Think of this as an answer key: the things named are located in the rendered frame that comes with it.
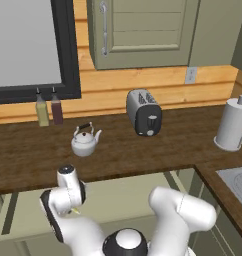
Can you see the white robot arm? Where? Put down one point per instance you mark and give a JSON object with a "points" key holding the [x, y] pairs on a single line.
{"points": [[174, 213]]}

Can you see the open olive green drawer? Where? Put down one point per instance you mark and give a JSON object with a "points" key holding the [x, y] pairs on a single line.
{"points": [[126, 196]]}

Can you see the silver and black toaster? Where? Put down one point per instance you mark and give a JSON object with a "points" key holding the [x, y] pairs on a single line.
{"points": [[144, 111]]}

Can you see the dark red sauce bottle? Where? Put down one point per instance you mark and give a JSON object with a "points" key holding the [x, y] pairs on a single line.
{"points": [[57, 111]]}

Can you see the yellow-green oil bottle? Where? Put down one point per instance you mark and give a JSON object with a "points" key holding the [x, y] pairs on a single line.
{"points": [[42, 113]]}

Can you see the olive green cupboard door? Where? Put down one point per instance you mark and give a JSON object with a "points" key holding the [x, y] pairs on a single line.
{"points": [[146, 33]]}

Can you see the white paper towel roll holder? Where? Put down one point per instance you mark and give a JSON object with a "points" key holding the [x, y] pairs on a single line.
{"points": [[232, 125]]}

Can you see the black framed window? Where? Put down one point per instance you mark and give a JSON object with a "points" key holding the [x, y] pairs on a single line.
{"points": [[26, 43]]}

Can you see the steel sink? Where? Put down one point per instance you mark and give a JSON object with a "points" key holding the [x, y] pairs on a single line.
{"points": [[238, 185]]}

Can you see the olive green base cupboard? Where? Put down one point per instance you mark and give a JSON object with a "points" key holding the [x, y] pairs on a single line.
{"points": [[223, 238]]}

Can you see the grey wall socket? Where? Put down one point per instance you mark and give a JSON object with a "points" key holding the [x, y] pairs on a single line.
{"points": [[191, 75]]}

